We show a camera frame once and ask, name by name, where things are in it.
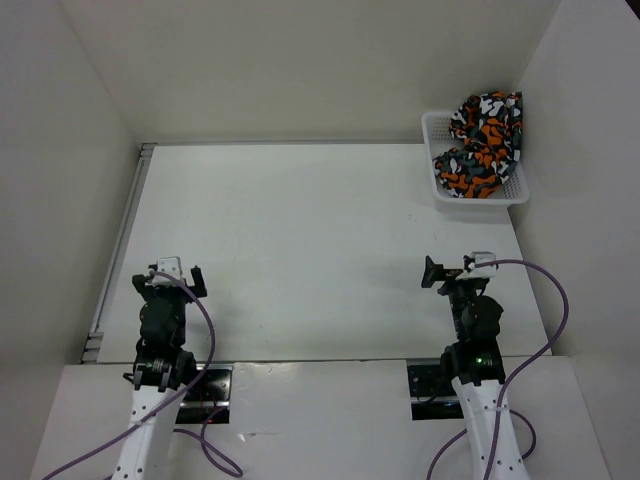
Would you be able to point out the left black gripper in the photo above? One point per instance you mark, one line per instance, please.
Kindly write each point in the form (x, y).
(148, 290)

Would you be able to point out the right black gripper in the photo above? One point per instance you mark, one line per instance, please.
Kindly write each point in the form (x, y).
(435, 271)

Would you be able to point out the orange camouflage shorts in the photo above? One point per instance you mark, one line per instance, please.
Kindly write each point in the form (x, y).
(490, 128)

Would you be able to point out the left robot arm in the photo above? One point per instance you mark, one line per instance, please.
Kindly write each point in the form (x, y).
(162, 368)

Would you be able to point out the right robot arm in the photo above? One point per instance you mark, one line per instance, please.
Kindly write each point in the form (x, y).
(473, 366)

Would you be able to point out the white plastic basket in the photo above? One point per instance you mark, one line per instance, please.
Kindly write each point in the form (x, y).
(437, 140)

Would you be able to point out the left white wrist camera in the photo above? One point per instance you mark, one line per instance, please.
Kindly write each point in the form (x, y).
(164, 270)

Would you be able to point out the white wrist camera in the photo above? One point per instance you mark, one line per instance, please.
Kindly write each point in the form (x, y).
(479, 265)
(164, 270)

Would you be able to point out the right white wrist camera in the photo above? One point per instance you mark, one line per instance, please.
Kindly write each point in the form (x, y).
(479, 265)

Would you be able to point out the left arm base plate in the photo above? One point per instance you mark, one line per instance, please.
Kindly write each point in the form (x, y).
(209, 400)

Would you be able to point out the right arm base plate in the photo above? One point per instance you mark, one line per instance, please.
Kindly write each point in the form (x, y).
(431, 396)

